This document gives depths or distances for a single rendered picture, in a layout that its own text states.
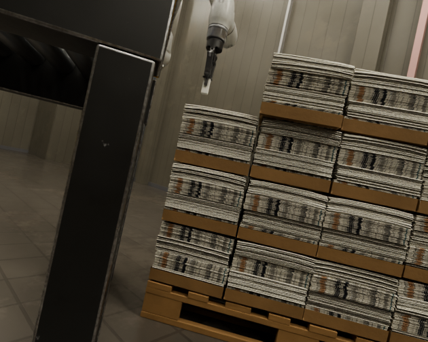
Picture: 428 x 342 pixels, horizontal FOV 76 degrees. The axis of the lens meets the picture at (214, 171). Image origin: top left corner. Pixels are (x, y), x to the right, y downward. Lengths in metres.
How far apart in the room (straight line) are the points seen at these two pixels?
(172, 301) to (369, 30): 3.75
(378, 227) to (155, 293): 0.84
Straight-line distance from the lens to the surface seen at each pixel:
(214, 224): 1.03
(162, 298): 1.15
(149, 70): 0.26
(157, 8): 0.28
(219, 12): 1.35
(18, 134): 9.28
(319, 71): 1.09
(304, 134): 1.05
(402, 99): 1.19
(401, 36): 4.19
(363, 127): 1.11
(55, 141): 7.96
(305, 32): 4.70
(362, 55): 4.01
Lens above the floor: 0.60
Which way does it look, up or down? level
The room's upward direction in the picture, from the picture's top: 12 degrees clockwise
